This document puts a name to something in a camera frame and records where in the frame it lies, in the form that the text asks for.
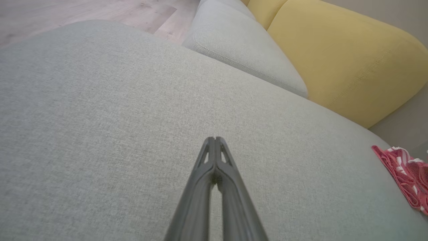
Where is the yellow sofa back cushion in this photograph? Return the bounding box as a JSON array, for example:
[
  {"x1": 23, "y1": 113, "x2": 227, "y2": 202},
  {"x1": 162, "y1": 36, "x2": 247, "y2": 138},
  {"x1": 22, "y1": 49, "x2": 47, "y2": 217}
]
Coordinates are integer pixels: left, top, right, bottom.
[
  {"x1": 267, "y1": 0, "x2": 428, "y2": 129},
  {"x1": 247, "y1": 0, "x2": 289, "y2": 30}
]

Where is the plain grey sofa back cushion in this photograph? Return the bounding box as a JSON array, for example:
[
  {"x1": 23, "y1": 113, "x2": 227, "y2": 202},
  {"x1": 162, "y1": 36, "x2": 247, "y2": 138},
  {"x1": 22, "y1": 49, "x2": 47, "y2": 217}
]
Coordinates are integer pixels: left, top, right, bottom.
[{"x1": 368, "y1": 84, "x2": 428, "y2": 161}]

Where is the large grey sofa seat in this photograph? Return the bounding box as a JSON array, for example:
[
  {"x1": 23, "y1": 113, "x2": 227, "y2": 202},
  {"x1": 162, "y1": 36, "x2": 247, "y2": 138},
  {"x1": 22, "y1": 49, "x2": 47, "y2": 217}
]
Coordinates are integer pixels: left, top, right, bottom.
[{"x1": 0, "y1": 19, "x2": 428, "y2": 241}]

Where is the grey sofa cushion stitched seam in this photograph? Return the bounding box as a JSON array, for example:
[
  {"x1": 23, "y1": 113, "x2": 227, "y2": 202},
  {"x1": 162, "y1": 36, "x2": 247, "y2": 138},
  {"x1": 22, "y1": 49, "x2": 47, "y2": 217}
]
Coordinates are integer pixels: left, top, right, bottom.
[{"x1": 182, "y1": 0, "x2": 308, "y2": 98}]

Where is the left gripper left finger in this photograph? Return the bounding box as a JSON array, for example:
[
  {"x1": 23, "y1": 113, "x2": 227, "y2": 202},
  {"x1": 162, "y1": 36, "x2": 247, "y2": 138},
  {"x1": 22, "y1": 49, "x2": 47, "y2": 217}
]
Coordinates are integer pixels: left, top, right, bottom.
[{"x1": 164, "y1": 136, "x2": 217, "y2": 241}]

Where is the red jersey white striped trim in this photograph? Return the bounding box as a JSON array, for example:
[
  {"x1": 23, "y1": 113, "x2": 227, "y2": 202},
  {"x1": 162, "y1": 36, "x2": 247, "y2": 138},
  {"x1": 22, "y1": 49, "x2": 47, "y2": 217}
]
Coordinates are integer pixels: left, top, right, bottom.
[{"x1": 371, "y1": 146, "x2": 428, "y2": 215}]

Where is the red mesh shorts white band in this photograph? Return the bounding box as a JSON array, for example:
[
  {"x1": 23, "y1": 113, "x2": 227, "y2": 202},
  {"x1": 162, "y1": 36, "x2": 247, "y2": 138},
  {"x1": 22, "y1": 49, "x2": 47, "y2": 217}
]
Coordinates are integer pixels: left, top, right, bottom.
[{"x1": 406, "y1": 157, "x2": 428, "y2": 198}]

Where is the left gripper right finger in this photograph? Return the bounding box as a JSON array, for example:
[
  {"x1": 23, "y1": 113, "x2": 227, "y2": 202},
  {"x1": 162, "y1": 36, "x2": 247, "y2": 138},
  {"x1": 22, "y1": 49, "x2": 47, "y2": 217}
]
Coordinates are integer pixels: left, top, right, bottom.
[{"x1": 215, "y1": 136, "x2": 269, "y2": 241}]

